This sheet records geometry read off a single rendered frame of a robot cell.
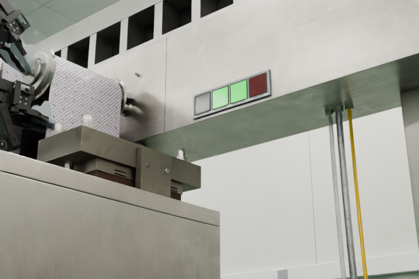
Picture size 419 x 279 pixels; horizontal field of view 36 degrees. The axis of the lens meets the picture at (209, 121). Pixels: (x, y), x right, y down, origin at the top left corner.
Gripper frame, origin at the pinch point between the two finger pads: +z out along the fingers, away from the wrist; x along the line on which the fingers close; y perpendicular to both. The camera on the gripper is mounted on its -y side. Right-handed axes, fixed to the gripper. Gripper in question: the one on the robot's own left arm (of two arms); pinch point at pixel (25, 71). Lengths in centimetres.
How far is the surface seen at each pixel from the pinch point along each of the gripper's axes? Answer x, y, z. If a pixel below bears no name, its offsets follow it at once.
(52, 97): -4.8, -1.5, 8.7
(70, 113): -4.8, 0.5, 14.7
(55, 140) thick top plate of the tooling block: -15.1, -16.6, 14.2
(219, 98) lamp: -34.3, 19.2, 30.7
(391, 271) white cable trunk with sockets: 28, 157, 214
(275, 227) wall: 108, 188, 195
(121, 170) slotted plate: -23.6, -12.9, 27.9
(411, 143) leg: -77, 16, 55
